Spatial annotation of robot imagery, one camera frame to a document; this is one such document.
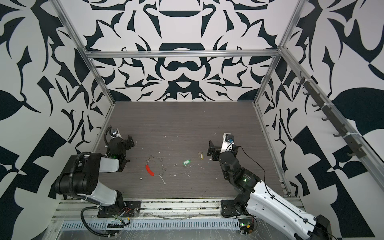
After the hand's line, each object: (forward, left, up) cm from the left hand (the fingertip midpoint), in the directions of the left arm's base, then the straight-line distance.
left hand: (120, 136), depth 92 cm
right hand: (-13, -56, +13) cm, 59 cm away
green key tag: (-15, -40, -7) cm, 43 cm away
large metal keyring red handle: (-16, -21, -8) cm, 28 cm away
